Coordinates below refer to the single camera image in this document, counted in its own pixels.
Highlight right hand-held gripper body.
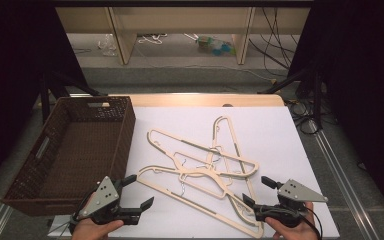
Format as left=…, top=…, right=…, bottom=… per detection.
left=253, top=179, right=329, bottom=229

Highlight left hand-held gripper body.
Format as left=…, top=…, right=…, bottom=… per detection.
left=77, top=175, right=142, bottom=226

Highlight beige plastic clothes hanger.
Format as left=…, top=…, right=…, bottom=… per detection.
left=146, top=128, right=260, bottom=179
left=135, top=164, right=265, bottom=240
left=206, top=115, right=265, bottom=231

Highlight brown woven basket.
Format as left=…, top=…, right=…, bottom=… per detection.
left=1, top=95, right=137, bottom=217

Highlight person's left hand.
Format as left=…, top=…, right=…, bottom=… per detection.
left=71, top=217, right=125, bottom=240

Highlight person's right hand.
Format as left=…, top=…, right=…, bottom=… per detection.
left=264, top=201, right=316, bottom=240

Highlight white table mat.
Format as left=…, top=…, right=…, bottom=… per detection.
left=48, top=105, right=341, bottom=240

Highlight black metal stand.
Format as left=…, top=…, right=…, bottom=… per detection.
left=257, top=62, right=325, bottom=132
left=39, top=70, right=102, bottom=124

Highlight black curtain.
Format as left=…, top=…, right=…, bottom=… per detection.
left=287, top=0, right=384, bottom=219
left=0, top=0, right=89, bottom=198

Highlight clear plastic bag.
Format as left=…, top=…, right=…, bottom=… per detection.
left=97, top=33, right=119, bottom=57

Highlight colourful plastic packet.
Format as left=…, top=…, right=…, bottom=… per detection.
left=195, top=35, right=237, bottom=57

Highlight light wooden shelf unit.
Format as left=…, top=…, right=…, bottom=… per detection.
left=55, top=6, right=311, bottom=66

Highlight left hand-held gripper cable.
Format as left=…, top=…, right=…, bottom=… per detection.
left=69, top=181, right=101, bottom=234

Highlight tangled black floor cables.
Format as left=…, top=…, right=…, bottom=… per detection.
left=285, top=97, right=325, bottom=136

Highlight white cord bundle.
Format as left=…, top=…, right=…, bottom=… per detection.
left=137, top=32, right=169, bottom=46

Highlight hanging black cables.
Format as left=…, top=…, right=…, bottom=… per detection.
left=248, top=7, right=301, bottom=78

